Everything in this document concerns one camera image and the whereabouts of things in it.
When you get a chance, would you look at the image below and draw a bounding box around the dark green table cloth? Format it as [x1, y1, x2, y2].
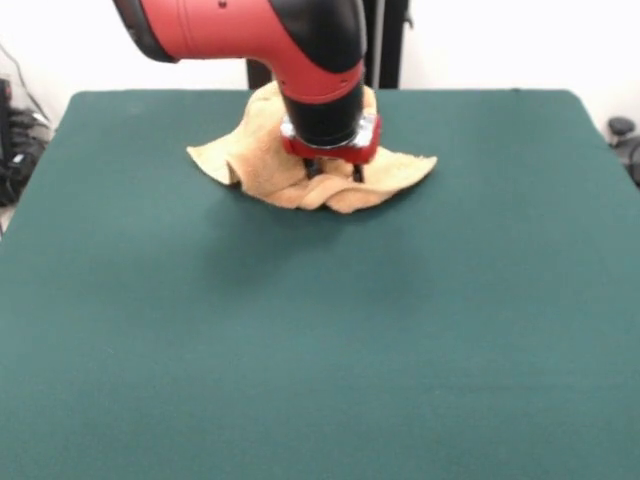
[0, 88, 640, 480]

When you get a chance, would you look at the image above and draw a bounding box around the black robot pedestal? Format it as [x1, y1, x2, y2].
[246, 0, 416, 92]

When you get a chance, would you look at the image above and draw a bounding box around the tan terry towel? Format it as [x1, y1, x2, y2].
[186, 80, 439, 214]

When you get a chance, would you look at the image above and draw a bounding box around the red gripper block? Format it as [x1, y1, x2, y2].
[279, 113, 384, 183]

